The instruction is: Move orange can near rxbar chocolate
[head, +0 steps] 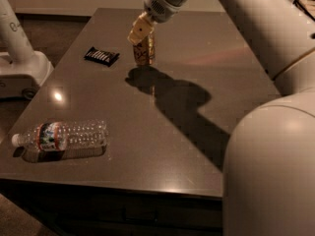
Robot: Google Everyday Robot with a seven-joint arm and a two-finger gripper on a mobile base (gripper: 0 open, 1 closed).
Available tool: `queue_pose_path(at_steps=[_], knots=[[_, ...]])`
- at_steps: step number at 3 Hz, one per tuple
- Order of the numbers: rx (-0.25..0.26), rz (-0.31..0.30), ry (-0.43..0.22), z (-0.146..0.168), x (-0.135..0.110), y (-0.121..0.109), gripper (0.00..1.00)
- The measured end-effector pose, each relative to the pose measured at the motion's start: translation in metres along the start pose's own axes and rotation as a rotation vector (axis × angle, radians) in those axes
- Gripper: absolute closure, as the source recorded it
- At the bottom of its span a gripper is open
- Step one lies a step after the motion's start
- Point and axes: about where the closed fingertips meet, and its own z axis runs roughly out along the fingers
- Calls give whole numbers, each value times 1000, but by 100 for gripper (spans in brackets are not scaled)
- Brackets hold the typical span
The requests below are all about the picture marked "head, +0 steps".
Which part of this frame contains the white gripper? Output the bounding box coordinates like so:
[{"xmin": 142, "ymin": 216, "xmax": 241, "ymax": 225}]
[{"xmin": 128, "ymin": 0, "xmax": 187, "ymax": 45}]

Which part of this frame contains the orange La Croix can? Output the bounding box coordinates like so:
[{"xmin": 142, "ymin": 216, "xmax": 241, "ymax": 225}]
[{"xmin": 133, "ymin": 33, "xmax": 156, "ymax": 66}]

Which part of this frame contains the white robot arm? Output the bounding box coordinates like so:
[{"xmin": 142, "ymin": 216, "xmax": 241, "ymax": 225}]
[{"xmin": 128, "ymin": 0, "xmax": 315, "ymax": 236}]

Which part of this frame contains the black rxbar chocolate bar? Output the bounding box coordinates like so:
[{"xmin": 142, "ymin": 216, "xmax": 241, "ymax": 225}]
[{"xmin": 84, "ymin": 47, "xmax": 119, "ymax": 67}]

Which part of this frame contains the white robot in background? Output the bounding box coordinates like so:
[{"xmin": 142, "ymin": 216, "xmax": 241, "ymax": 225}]
[{"xmin": 0, "ymin": 0, "xmax": 53, "ymax": 100}]

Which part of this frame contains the clear plastic water bottle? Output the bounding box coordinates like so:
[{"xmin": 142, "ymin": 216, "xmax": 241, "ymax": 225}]
[{"xmin": 11, "ymin": 120, "xmax": 108, "ymax": 152}]

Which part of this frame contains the black wire basket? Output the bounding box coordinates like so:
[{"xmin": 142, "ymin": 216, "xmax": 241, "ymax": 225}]
[{"xmin": 293, "ymin": 0, "xmax": 315, "ymax": 21}]

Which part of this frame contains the dark drawer handle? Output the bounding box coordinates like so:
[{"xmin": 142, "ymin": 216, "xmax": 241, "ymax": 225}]
[{"xmin": 122, "ymin": 207, "xmax": 158, "ymax": 223}]

